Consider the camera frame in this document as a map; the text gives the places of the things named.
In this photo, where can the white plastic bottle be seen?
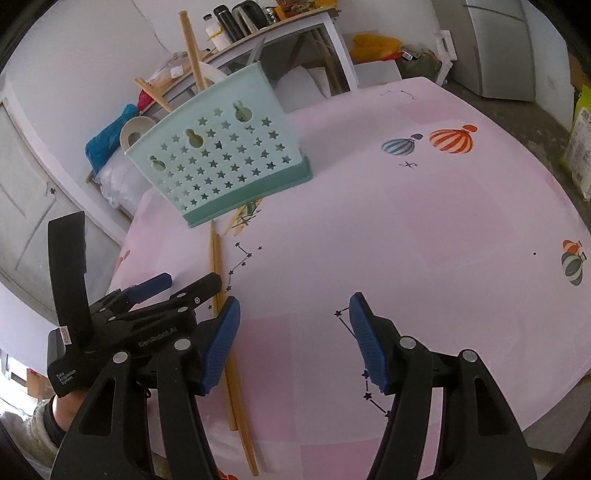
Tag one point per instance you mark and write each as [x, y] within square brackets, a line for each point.
[215, 32]

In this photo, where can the mint green utensil holder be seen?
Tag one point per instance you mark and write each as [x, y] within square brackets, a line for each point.
[228, 146]

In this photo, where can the silver refrigerator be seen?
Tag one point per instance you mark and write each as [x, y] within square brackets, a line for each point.
[493, 46]

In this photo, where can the white side table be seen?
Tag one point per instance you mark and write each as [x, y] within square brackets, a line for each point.
[318, 28]

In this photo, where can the red plastic bag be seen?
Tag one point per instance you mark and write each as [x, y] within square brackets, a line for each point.
[143, 101]

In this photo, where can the cream ceramic soup spoon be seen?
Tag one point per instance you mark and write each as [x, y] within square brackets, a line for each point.
[133, 129]

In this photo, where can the white plastic rice paddle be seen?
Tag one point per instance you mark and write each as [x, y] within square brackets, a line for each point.
[210, 73]

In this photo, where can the left human hand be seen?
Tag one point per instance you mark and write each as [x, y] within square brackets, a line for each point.
[65, 408]

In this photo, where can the black electric kettle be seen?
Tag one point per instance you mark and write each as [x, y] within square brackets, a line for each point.
[250, 17]

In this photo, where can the yellow plastic bag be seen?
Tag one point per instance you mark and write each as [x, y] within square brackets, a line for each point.
[373, 47]

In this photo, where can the clear bag of noodles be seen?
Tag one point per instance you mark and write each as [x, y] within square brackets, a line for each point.
[169, 72]

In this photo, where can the yellow green rice bag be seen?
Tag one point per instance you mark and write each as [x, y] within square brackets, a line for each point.
[577, 157]

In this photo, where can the large wrapped white bundle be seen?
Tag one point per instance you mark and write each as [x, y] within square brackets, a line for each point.
[122, 185]

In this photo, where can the pink balloon pattern tablecloth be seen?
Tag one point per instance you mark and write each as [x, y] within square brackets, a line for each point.
[449, 227]

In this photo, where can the white panel door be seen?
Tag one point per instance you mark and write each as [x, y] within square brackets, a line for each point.
[30, 199]

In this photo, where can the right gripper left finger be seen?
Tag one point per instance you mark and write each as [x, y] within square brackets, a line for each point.
[109, 436]

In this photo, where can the black thermos flask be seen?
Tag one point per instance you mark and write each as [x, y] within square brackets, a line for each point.
[228, 23]

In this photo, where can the blue plastic bag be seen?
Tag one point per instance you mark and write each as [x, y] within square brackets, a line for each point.
[101, 147]

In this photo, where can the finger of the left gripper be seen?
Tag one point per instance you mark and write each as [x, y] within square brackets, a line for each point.
[142, 330]
[121, 301]

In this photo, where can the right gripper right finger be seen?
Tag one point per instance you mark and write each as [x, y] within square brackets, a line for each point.
[480, 437]

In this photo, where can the white sack under table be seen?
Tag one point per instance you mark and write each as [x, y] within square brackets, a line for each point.
[302, 88]

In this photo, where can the wooden chopstick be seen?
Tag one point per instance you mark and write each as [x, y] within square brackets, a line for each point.
[217, 304]
[238, 418]
[150, 90]
[192, 50]

